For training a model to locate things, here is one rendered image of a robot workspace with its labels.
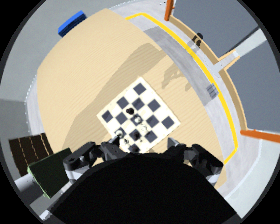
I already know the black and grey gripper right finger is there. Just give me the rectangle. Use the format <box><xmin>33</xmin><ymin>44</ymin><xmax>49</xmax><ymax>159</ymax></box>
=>
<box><xmin>154</xmin><ymin>137</ymin><xmax>224</xmax><ymax>187</ymax></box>

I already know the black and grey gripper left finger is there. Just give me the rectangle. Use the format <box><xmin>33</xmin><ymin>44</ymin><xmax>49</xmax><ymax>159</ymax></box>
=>
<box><xmin>63</xmin><ymin>136</ymin><xmax>134</xmax><ymax>184</ymax></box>

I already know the chessboard with chess pieces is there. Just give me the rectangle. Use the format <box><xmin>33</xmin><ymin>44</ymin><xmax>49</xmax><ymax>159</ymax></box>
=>
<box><xmin>97</xmin><ymin>77</ymin><xmax>181</xmax><ymax>153</ymax></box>

